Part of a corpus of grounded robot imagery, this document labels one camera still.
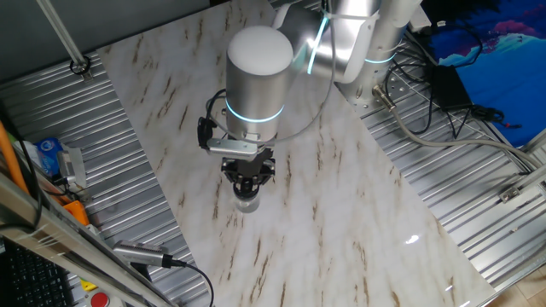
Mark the black keyboard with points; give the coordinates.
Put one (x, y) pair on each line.
(30, 281)

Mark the clear glass jar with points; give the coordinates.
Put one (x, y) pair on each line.
(247, 205)

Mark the metal corner bracket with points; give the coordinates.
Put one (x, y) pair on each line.
(509, 194)

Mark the blue printed poster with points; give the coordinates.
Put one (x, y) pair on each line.
(503, 64)

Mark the white power strip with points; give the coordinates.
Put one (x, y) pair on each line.
(422, 21)

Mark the orange button box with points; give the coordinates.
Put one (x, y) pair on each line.
(77, 212)

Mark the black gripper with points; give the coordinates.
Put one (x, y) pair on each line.
(249, 167)

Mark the aluminium frame rail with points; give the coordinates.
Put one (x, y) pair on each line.
(533, 175)

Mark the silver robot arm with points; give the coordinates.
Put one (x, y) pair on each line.
(256, 77)

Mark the black power adapter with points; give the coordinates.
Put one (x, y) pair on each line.
(450, 87)

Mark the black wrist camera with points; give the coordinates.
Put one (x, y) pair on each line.
(205, 132)

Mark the red button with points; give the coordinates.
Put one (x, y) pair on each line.
(100, 299)

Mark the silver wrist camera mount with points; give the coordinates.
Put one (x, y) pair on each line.
(232, 147)

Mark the silver finned camera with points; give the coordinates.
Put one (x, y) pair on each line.
(136, 252)

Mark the aluminium frame post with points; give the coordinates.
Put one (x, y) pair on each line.
(59, 34)

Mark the aluminium frame beam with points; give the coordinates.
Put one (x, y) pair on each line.
(51, 243)

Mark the grey finned metal device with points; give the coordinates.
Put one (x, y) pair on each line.
(71, 166)

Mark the blue white tissue packet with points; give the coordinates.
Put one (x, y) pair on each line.
(49, 155)

